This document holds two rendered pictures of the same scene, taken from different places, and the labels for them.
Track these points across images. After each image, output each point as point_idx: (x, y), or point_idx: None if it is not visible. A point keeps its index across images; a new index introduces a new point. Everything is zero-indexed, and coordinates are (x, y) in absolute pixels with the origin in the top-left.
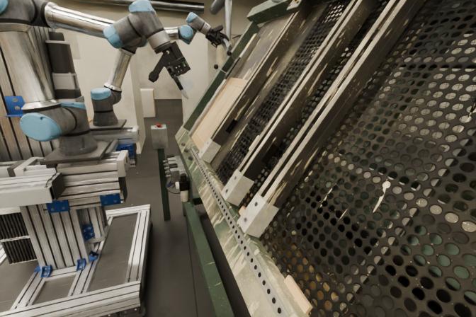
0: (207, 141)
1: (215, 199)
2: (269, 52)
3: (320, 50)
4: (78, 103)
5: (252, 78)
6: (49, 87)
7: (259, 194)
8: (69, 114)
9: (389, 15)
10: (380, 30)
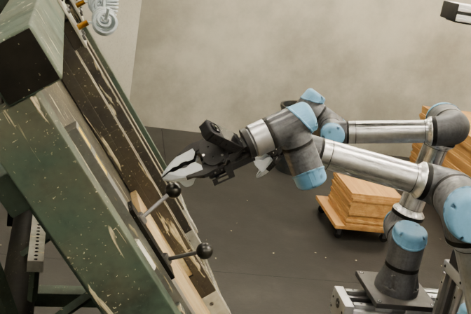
0: (218, 292)
1: (209, 268)
2: (123, 130)
3: (115, 95)
4: (395, 223)
5: (151, 178)
6: (406, 194)
7: (183, 207)
8: (390, 226)
9: (95, 53)
10: (102, 66)
